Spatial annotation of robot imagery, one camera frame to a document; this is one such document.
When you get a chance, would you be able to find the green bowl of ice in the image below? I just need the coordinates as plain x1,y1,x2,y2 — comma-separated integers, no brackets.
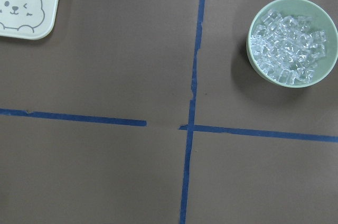
246,0,337,88

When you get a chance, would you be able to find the cream bear serving tray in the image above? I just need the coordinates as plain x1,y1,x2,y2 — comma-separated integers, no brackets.
1,0,59,40

